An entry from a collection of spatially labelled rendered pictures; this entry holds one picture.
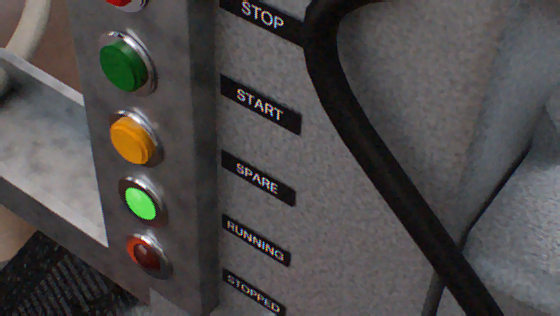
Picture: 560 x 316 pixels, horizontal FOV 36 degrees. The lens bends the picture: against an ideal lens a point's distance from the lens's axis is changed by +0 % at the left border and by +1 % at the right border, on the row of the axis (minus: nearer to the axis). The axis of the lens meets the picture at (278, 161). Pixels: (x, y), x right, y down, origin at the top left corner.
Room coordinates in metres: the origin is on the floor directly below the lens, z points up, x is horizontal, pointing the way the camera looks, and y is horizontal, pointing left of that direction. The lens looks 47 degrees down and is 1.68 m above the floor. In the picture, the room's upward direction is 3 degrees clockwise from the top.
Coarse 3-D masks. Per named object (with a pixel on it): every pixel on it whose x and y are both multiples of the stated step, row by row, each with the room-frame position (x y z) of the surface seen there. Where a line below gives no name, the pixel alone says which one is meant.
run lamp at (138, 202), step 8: (128, 192) 0.32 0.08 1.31; (136, 192) 0.32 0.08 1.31; (128, 200) 0.32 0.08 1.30; (136, 200) 0.31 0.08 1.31; (144, 200) 0.31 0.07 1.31; (136, 208) 0.31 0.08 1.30; (144, 208) 0.31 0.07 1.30; (152, 208) 0.31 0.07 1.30; (144, 216) 0.31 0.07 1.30; (152, 216) 0.31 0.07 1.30
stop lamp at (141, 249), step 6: (138, 246) 0.32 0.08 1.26; (144, 246) 0.32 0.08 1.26; (138, 252) 0.31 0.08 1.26; (144, 252) 0.31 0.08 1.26; (150, 252) 0.31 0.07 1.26; (138, 258) 0.31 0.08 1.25; (144, 258) 0.31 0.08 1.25; (150, 258) 0.31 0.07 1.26; (156, 258) 0.31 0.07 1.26; (144, 264) 0.31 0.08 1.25; (150, 264) 0.31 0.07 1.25; (156, 264) 0.31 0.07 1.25; (150, 270) 0.31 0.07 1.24; (156, 270) 0.31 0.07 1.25
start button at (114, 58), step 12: (108, 48) 0.32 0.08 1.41; (120, 48) 0.31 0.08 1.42; (108, 60) 0.31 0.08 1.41; (120, 60) 0.31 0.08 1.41; (132, 60) 0.31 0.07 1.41; (108, 72) 0.31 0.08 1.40; (120, 72) 0.31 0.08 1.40; (132, 72) 0.31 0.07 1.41; (120, 84) 0.31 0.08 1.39; (132, 84) 0.31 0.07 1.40
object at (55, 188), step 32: (0, 64) 0.67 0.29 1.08; (32, 96) 0.65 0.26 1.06; (64, 96) 0.62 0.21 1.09; (0, 128) 0.61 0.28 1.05; (32, 128) 0.62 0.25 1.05; (64, 128) 0.62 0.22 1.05; (0, 160) 0.57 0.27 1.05; (32, 160) 0.57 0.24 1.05; (64, 160) 0.57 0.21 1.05; (0, 192) 0.52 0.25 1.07; (32, 192) 0.49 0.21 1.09; (64, 192) 0.53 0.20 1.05; (96, 192) 0.54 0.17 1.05; (32, 224) 0.50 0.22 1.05; (64, 224) 0.47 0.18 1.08; (96, 224) 0.50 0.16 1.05; (96, 256) 0.45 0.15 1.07; (128, 288) 0.43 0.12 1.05
